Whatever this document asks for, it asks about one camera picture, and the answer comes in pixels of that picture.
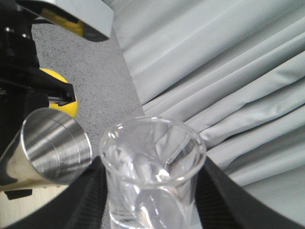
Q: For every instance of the small glass beaker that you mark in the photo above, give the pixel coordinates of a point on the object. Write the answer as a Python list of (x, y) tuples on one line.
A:
[(151, 166)]

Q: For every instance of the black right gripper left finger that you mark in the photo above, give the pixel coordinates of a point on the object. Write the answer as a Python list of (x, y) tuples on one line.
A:
[(80, 206)]

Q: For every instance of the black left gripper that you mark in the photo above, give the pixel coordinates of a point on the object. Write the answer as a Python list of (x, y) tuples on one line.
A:
[(18, 48)]

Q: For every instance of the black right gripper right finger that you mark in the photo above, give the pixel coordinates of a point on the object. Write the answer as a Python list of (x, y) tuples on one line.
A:
[(222, 204)]

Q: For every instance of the yellow lemon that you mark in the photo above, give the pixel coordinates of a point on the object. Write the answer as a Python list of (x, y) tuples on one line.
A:
[(71, 108)]

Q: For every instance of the grey yellow device housing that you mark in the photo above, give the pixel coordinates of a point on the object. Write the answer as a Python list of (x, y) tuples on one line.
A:
[(90, 19)]

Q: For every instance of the grey curtain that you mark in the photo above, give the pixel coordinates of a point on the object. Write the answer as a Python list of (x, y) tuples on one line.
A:
[(233, 70)]

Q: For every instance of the wooden cutting board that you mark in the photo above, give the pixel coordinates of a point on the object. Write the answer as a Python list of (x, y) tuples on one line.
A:
[(14, 210)]

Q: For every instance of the steel double jigger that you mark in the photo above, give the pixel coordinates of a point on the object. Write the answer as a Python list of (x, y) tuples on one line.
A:
[(49, 149)]

